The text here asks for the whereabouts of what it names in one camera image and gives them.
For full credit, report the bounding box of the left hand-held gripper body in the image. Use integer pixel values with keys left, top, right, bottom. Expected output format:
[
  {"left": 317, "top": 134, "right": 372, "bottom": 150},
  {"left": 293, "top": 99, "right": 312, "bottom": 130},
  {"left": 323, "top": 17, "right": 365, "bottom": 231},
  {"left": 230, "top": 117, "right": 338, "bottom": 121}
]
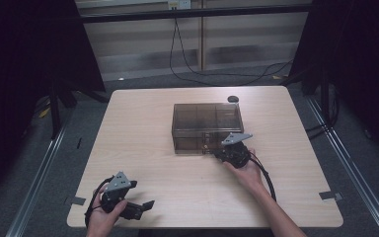
[{"left": 100, "top": 171, "right": 144, "bottom": 221}]

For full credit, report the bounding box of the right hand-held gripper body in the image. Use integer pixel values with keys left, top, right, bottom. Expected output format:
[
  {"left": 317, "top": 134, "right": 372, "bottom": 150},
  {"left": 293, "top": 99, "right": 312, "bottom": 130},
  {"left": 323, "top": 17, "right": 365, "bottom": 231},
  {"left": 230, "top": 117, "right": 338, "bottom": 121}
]
[{"left": 213, "top": 132, "right": 254, "bottom": 169}]

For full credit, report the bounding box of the smoky transparent drawer box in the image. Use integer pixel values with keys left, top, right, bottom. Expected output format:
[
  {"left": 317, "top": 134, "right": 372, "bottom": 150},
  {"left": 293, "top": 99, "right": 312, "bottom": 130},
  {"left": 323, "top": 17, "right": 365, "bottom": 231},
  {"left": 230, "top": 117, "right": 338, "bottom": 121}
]
[{"left": 171, "top": 102, "right": 245, "bottom": 156}]

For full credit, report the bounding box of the person's right hand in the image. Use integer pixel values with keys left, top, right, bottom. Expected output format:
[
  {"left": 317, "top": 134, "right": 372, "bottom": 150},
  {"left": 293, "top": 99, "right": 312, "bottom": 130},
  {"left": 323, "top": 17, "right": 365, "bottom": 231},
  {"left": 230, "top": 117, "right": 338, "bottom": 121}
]
[{"left": 225, "top": 149, "right": 265, "bottom": 196}]

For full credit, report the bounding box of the person's left hand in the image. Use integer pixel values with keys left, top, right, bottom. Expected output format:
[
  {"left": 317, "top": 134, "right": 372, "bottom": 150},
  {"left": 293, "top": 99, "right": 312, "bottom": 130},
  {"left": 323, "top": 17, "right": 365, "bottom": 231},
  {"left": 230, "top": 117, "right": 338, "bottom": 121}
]
[{"left": 86, "top": 186, "right": 128, "bottom": 237}]

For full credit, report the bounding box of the grey tape piece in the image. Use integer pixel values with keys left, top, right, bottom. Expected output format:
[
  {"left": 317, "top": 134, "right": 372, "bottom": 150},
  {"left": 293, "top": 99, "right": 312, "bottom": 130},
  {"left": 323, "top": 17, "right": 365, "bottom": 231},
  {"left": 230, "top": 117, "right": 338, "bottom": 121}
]
[
  {"left": 319, "top": 191, "right": 343, "bottom": 201},
  {"left": 64, "top": 196, "right": 87, "bottom": 207}
]

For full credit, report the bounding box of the black metal stand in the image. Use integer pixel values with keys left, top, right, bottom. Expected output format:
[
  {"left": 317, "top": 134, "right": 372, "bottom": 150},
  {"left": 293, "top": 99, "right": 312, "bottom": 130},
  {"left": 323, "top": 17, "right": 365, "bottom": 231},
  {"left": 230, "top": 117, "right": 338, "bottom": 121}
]
[
  {"left": 304, "top": 65, "right": 341, "bottom": 133},
  {"left": 47, "top": 78, "right": 77, "bottom": 140}
]

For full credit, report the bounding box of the black horizontal bar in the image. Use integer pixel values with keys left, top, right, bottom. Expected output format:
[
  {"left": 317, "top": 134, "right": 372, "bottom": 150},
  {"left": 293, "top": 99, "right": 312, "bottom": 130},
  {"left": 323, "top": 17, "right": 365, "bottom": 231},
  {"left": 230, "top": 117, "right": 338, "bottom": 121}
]
[{"left": 79, "top": 3, "right": 313, "bottom": 25}]

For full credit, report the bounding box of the dark curtain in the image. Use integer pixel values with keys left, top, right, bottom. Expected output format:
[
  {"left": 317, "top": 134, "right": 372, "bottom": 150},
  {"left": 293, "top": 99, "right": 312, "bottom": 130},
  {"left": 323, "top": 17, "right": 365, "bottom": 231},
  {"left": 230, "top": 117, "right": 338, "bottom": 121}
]
[
  {"left": 288, "top": 0, "right": 379, "bottom": 166},
  {"left": 0, "top": 0, "right": 107, "bottom": 209}
]

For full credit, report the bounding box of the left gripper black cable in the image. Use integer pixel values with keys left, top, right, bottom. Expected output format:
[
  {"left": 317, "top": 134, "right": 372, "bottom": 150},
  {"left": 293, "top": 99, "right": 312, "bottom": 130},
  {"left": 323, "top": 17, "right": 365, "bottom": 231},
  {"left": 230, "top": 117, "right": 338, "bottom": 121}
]
[{"left": 84, "top": 176, "right": 114, "bottom": 228}]

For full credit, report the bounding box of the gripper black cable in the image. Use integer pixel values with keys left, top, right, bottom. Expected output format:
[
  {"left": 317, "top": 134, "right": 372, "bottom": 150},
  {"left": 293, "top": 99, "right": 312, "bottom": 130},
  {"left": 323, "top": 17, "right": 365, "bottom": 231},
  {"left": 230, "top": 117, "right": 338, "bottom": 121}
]
[
  {"left": 250, "top": 156, "right": 277, "bottom": 202},
  {"left": 84, "top": 176, "right": 114, "bottom": 228}
]

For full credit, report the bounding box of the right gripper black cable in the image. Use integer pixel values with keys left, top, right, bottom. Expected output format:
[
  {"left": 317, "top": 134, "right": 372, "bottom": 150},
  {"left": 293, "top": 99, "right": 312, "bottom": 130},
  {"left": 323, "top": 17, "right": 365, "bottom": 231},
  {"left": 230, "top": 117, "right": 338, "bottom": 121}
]
[{"left": 250, "top": 156, "right": 277, "bottom": 202}]

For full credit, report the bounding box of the metal floor rail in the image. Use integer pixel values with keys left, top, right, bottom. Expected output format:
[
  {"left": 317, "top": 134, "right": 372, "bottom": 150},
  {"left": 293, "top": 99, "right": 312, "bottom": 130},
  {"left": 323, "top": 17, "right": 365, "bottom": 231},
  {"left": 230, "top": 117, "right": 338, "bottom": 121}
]
[
  {"left": 305, "top": 95, "right": 379, "bottom": 237},
  {"left": 5, "top": 126, "right": 69, "bottom": 237}
]

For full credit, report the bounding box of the wooden wall post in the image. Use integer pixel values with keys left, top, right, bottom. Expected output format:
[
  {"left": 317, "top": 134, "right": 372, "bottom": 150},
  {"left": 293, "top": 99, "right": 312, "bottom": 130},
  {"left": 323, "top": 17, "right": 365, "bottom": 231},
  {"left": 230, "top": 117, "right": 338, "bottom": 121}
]
[{"left": 196, "top": 0, "right": 209, "bottom": 72}]

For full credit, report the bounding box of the long black floor cable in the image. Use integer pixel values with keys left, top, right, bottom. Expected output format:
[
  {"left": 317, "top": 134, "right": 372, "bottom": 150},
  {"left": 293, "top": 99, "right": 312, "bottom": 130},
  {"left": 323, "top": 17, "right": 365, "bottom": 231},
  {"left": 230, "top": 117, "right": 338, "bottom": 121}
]
[{"left": 169, "top": 18, "right": 294, "bottom": 88}]

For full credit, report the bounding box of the white wall socket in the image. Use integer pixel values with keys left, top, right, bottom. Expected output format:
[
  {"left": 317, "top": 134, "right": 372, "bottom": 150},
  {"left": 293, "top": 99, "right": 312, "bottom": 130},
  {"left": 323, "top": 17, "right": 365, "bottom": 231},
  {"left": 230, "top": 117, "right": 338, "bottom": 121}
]
[{"left": 167, "top": 0, "right": 191, "bottom": 11}]

